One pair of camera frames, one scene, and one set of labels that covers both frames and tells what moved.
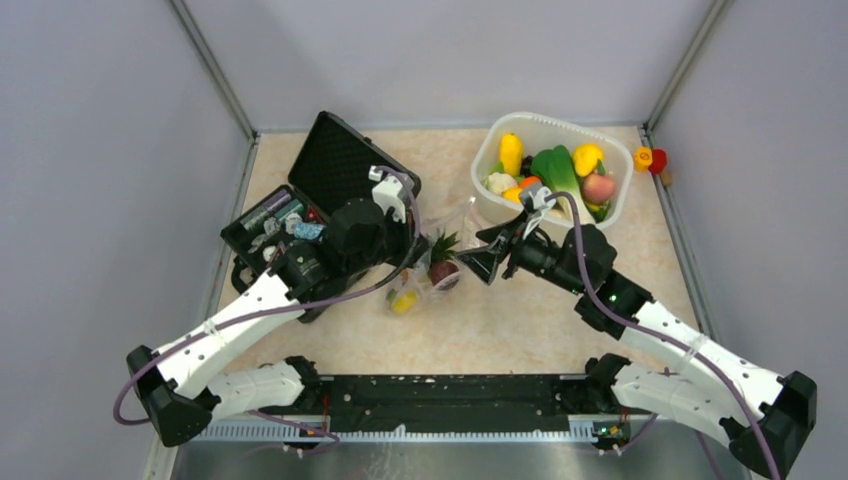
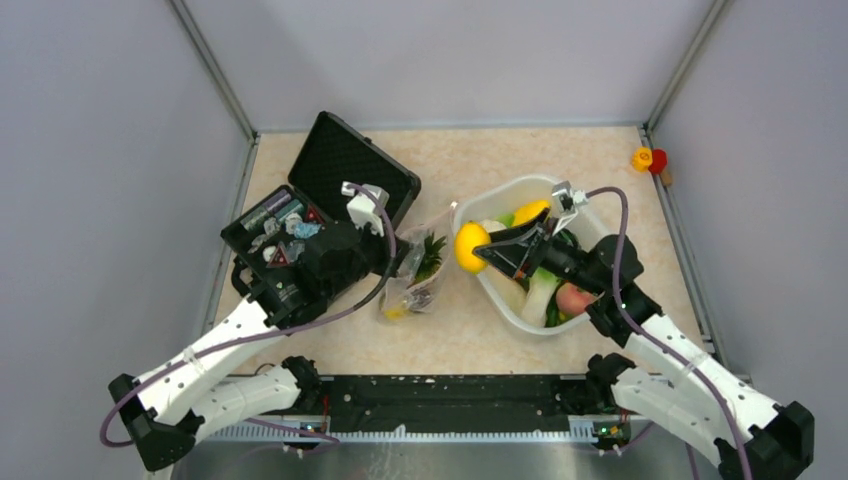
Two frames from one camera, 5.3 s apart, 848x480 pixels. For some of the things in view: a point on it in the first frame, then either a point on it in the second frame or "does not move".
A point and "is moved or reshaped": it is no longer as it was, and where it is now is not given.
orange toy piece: (643, 157) does not move
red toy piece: (659, 160) does not move
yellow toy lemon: (512, 194) is moved or reshaped
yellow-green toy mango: (405, 303) → (395, 314)
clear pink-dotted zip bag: (436, 269) does not move
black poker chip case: (331, 163) does not move
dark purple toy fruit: (444, 275) → (419, 299)
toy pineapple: (441, 249) → (431, 259)
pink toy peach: (598, 188) → (571, 299)
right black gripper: (483, 260) does not move
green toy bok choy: (557, 167) → (541, 283)
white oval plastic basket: (537, 134) → (536, 302)
